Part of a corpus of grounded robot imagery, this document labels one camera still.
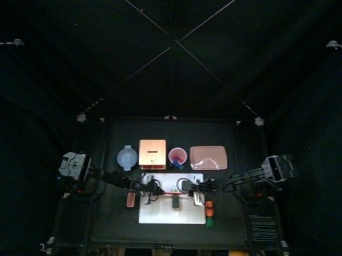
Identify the red toy knife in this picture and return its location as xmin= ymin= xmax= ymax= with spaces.
xmin=157 ymin=190 xmax=186 ymax=196

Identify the orange wooden box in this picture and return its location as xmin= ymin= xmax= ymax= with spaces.
xmin=138 ymin=139 xmax=169 ymax=171

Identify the pink rectangular tray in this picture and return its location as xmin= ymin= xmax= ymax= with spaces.
xmin=189 ymin=145 xmax=229 ymax=171

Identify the pink cup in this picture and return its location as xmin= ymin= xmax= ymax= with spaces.
xmin=168 ymin=146 xmax=189 ymax=168

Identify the white printed label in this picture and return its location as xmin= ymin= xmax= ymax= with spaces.
xmin=249 ymin=214 xmax=278 ymax=246

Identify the red rectangular toy block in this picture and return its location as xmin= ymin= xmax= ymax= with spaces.
xmin=126 ymin=191 xmax=137 ymax=209

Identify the orange toy carrot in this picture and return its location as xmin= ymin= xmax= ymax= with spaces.
xmin=205 ymin=200 xmax=217 ymax=230

